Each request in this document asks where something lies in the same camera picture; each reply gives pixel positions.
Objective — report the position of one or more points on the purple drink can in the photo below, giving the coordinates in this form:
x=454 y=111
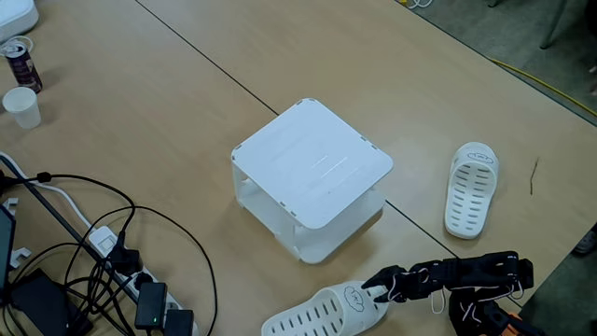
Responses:
x=24 y=70

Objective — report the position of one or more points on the dark laptop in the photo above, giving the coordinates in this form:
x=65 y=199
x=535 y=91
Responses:
x=4 y=247

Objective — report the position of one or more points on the black power adapter green light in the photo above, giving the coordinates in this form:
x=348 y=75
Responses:
x=150 y=305

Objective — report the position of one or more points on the black flat power brick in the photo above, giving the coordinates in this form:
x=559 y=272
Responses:
x=42 y=303

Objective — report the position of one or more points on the grey chair leg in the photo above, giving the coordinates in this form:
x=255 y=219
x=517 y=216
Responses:
x=555 y=23

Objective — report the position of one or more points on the white slipper with dog print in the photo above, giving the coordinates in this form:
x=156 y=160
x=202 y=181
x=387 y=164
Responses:
x=468 y=200
x=322 y=312

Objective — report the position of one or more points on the white printed bracket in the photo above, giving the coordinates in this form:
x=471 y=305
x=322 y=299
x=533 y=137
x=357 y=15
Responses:
x=19 y=257
x=11 y=205

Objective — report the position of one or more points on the person's shoe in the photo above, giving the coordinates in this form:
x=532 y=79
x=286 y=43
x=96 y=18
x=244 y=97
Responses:
x=587 y=242

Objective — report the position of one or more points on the white power strip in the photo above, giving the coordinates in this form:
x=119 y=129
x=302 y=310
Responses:
x=105 y=242

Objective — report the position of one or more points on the white box device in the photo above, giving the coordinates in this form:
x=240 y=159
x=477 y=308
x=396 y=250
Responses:
x=16 y=16

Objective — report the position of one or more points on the white paper cup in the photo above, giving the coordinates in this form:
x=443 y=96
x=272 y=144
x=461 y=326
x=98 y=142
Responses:
x=21 y=107

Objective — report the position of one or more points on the black plug charger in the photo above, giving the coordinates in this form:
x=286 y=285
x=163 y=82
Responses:
x=123 y=259

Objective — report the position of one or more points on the white two-tier shoe rack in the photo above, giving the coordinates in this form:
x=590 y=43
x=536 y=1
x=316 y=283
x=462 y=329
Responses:
x=312 y=163

